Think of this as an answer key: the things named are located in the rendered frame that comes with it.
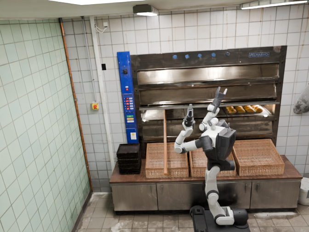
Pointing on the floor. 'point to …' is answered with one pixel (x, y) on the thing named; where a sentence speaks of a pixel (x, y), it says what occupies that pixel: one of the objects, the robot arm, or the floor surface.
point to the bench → (140, 182)
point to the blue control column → (125, 79)
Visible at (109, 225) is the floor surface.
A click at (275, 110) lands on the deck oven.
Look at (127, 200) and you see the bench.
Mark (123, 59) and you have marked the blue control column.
